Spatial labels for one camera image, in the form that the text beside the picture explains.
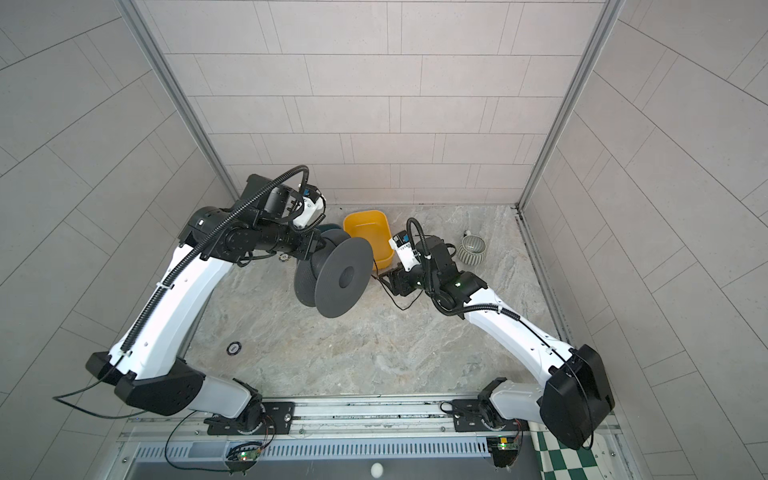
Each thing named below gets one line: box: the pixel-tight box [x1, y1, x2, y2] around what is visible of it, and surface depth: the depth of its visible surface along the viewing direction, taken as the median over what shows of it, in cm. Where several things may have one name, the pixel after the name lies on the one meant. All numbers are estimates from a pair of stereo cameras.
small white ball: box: [370, 462, 384, 478], surface depth 60 cm
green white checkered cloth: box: [529, 420, 605, 480], surface depth 66 cm
